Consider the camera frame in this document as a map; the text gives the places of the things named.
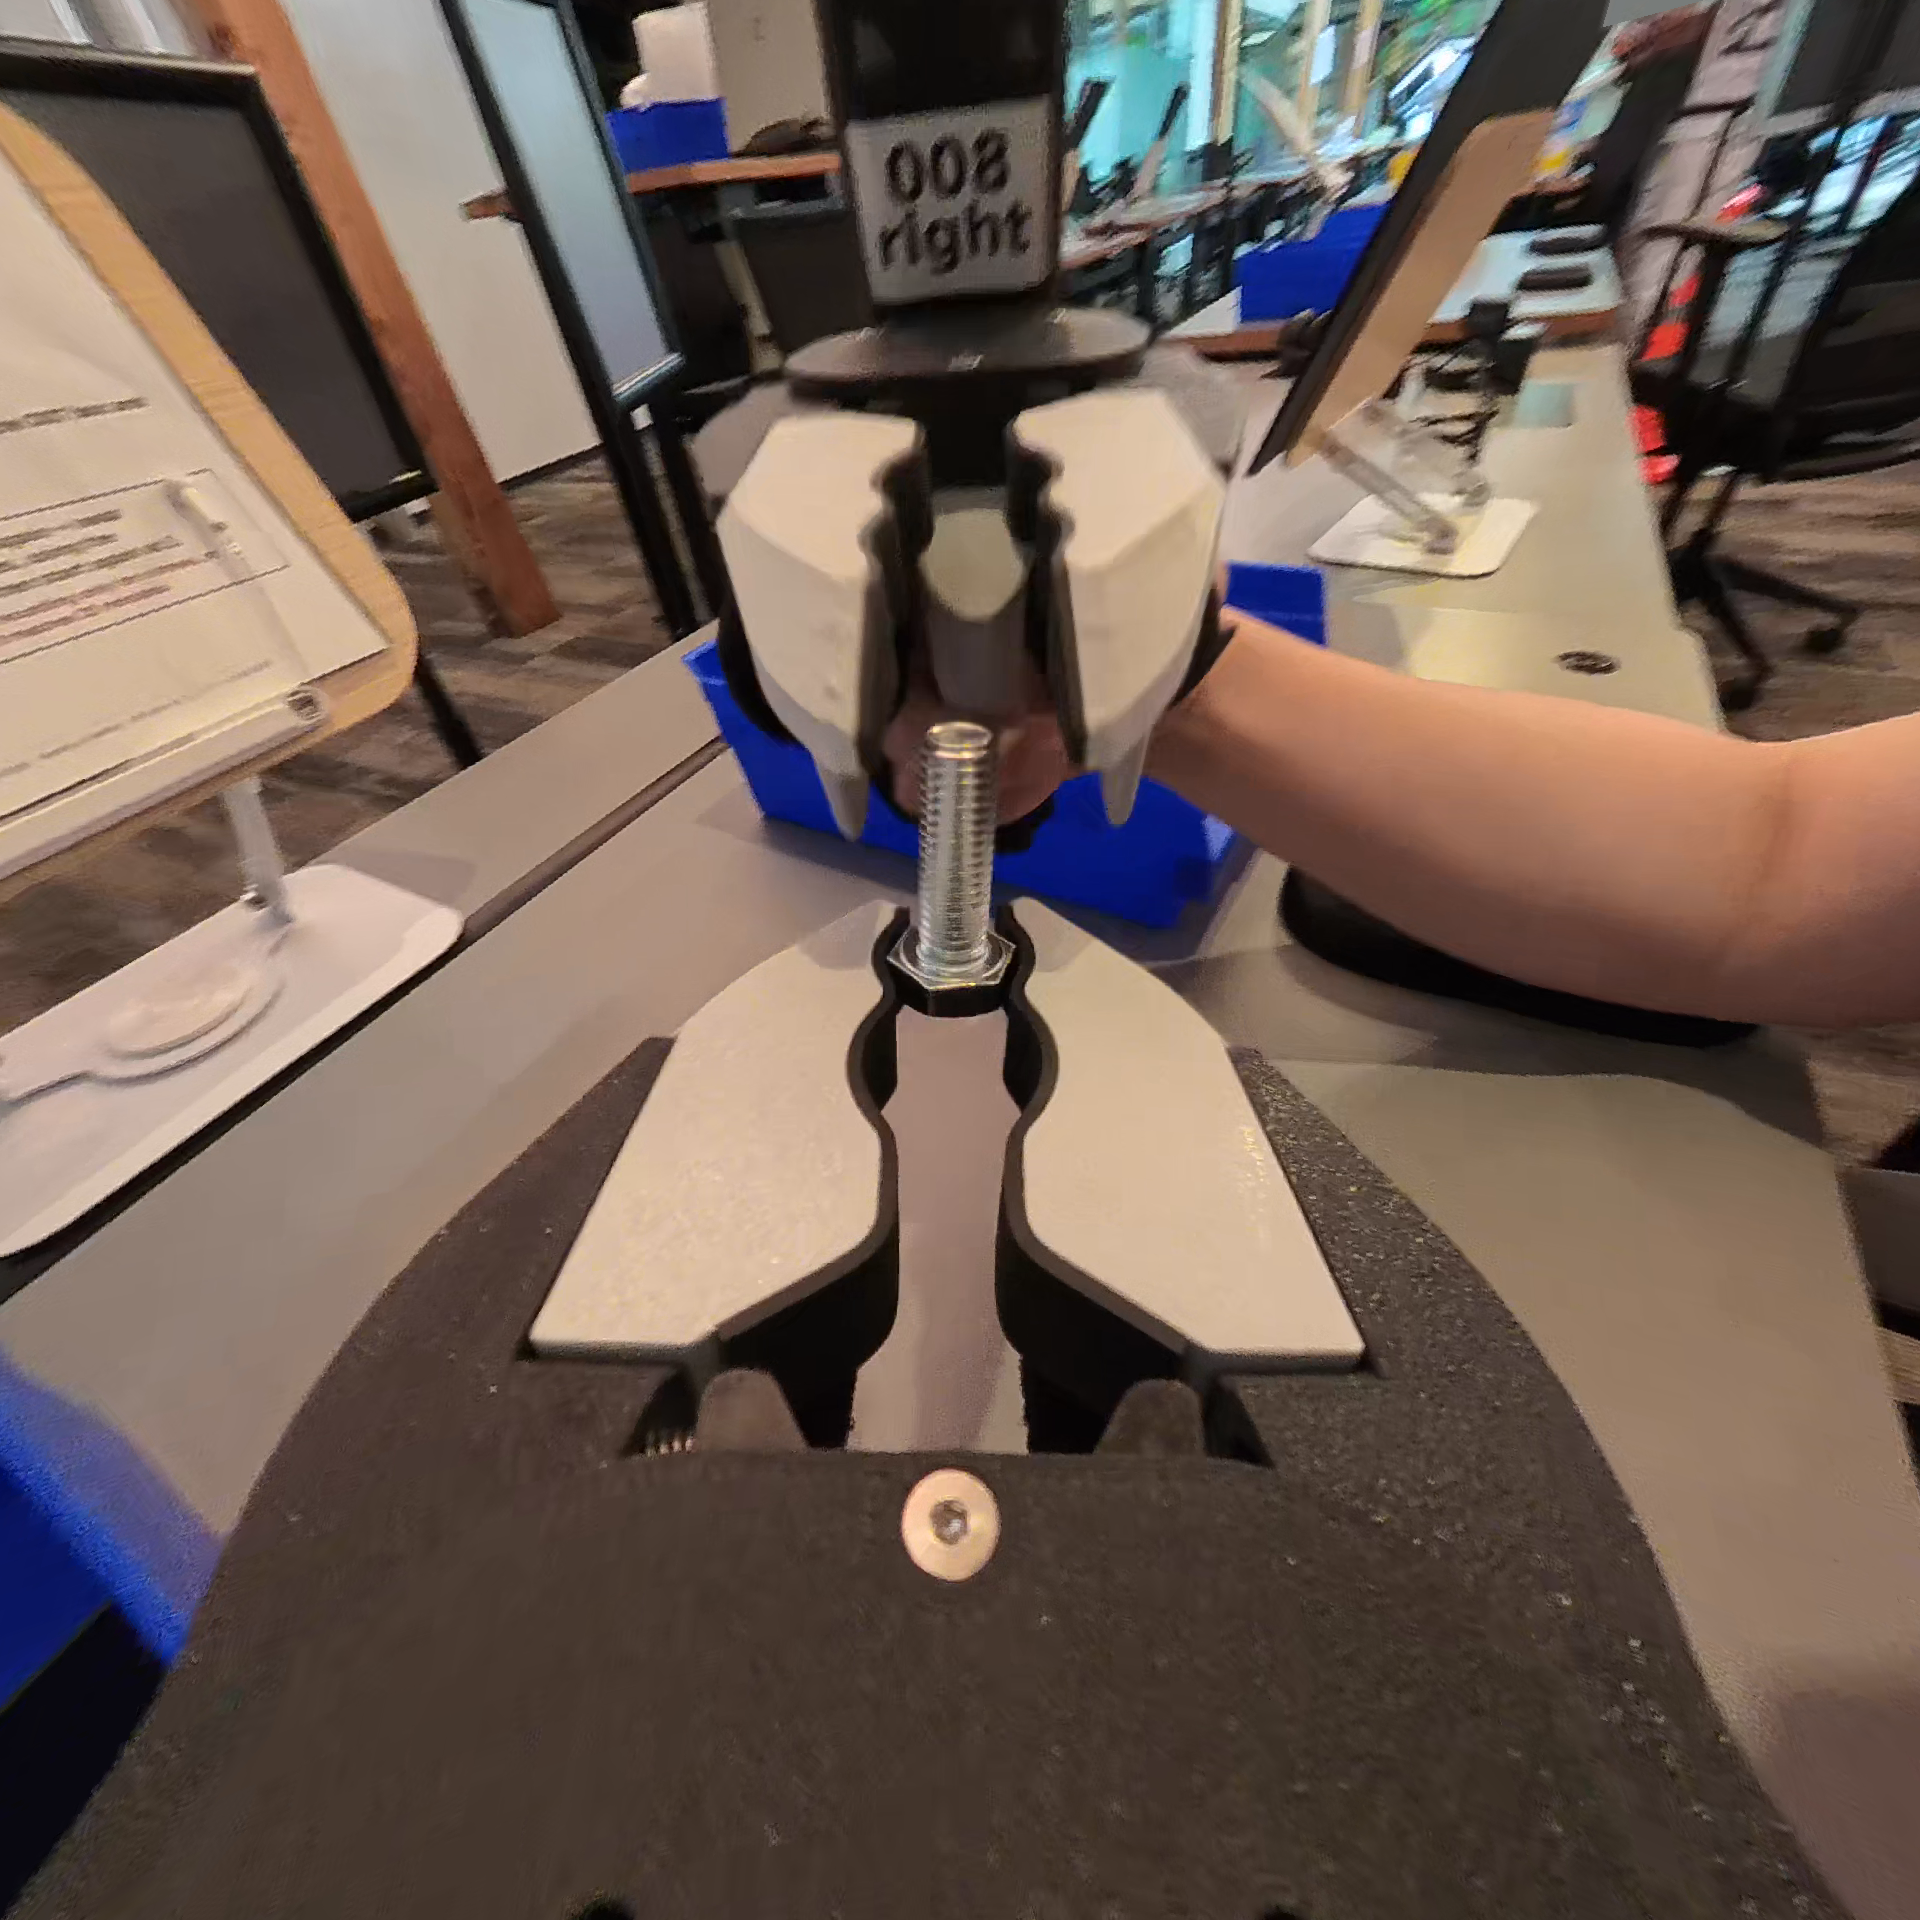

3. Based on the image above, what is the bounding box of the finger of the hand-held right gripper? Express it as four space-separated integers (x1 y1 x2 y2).
1007 387 1231 831
714 408 940 841

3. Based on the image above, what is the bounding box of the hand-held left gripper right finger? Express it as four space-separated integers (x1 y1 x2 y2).
996 900 1369 1454

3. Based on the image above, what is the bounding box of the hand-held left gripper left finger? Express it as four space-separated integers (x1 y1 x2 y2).
528 900 903 1454

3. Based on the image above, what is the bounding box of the steel hex bolt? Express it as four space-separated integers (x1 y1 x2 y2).
884 721 1026 1020

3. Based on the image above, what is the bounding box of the blue plastic bin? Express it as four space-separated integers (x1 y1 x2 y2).
682 563 1328 934
1232 201 1391 326
0 1342 225 1712

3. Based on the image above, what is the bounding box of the person's right forearm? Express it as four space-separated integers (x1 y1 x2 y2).
1259 622 1920 1038

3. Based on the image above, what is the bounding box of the person's right hand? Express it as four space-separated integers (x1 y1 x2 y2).
884 608 1281 881

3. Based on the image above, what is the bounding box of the wooden top desk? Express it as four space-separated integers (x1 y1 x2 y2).
462 152 841 227

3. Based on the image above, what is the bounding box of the black chair armrest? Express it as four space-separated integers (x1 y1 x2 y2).
1279 863 1758 1051

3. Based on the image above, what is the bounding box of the white stand base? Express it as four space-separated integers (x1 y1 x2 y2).
0 863 464 1255
1308 491 1542 578

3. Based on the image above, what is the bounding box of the blue storage box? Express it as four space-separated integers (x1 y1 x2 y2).
609 103 734 175

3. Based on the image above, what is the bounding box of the framed board on black stand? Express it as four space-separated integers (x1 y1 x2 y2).
439 0 730 641

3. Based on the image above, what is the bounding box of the instruction sheet on stand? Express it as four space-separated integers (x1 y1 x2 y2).
0 103 418 903

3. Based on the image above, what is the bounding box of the wooden document board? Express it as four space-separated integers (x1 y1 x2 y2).
1249 107 1559 471

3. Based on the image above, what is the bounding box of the orange traffic cone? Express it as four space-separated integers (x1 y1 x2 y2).
1635 322 1689 482

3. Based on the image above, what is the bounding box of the black framed panel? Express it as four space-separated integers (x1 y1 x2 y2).
0 42 438 520

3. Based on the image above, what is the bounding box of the black office chair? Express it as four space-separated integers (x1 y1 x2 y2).
1628 89 1920 714

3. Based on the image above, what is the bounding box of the white instruction sheet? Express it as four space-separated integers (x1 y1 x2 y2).
0 158 390 841

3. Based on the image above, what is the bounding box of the wooden support post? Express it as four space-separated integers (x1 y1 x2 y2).
188 0 561 641

